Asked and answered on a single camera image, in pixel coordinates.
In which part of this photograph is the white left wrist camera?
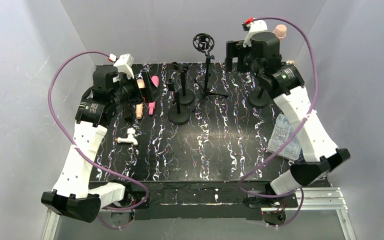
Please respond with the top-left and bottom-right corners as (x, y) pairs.
(108, 53), (135, 79)

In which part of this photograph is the black tripod shock-mount stand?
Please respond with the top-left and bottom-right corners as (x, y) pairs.
(192, 32), (229, 112)

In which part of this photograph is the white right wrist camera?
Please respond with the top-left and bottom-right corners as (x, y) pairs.
(242, 17), (268, 48)

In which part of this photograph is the pink microphone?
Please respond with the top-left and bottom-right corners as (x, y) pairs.
(148, 75), (160, 116)

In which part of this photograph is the black grey-mesh microphone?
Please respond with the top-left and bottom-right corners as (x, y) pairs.
(122, 103), (133, 123)

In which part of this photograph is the black round-base microphone stand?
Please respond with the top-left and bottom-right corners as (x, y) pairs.
(172, 61), (195, 106)

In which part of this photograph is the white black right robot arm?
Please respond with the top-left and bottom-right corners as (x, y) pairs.
(225, 31), (351, 198)

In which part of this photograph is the clear plastic parts box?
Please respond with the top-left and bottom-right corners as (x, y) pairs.
(267, 113), (302, 162)

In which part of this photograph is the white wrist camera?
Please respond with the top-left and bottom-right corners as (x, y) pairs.
(108, 53), (135, 79)
(242, 17), (268, 48)

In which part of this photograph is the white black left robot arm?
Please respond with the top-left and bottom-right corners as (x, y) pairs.
(41, 65), (158, 223)

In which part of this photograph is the beige microphone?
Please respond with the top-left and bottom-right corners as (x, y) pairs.
(135, 79), (145, 120)
(272, 24), (288, 41)

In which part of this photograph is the white plastic faucet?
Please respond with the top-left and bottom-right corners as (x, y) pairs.
(114, 127), (139, 146)

